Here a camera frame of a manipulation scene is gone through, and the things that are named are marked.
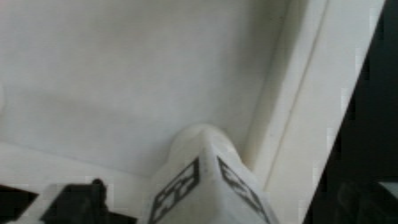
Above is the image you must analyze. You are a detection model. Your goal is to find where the white square table top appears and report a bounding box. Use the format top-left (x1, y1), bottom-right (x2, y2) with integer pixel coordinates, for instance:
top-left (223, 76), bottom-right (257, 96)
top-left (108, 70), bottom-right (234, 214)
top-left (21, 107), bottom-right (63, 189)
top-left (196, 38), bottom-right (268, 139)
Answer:
top-left (0, 0), bottom-right (330, 224)

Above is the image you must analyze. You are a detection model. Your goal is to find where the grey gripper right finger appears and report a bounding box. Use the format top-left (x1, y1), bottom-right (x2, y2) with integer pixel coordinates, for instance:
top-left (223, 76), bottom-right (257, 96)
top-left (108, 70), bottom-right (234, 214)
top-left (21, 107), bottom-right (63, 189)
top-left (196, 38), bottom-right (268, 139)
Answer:
top-left (333, 181), bottom-right (398, 224)

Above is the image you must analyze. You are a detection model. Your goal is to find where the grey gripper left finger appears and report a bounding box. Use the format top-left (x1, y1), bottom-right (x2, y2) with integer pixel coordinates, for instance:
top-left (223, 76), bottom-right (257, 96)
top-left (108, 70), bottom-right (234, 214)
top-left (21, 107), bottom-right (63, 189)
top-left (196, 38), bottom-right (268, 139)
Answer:
top-left (38, 179), bottom-right (136, 224)

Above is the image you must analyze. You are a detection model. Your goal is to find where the white U-shaped obstacle fence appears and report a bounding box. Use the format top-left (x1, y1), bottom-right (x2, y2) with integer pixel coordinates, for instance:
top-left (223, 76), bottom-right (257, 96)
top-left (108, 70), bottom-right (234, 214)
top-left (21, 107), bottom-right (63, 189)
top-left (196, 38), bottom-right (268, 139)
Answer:
top-left (262, 0), bottom-right (385, 224)

